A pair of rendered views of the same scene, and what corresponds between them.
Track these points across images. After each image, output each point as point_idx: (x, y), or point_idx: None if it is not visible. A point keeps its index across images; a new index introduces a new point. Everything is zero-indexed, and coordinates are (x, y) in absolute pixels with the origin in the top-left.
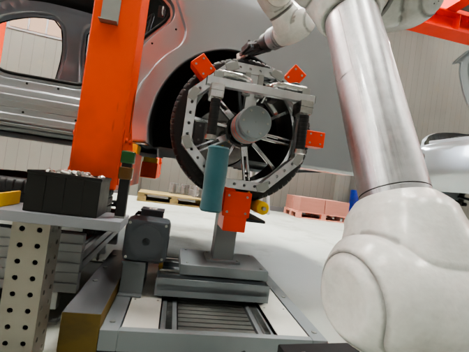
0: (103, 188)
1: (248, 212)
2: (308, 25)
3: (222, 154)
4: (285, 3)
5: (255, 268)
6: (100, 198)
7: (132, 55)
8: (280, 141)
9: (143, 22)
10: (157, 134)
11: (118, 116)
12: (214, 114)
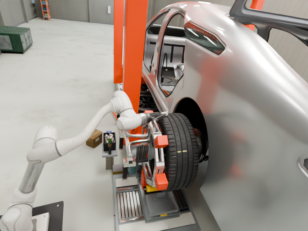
0: (107, 145)
1: (143, 184)
2: (118, 127)
3: None
4: (115, 112)
5: (151, 208)
6: (105, 147)
7: None
8: (164, 168)
9: (131, 95)
10: (195, 123)
11: None
12: (119, 141)
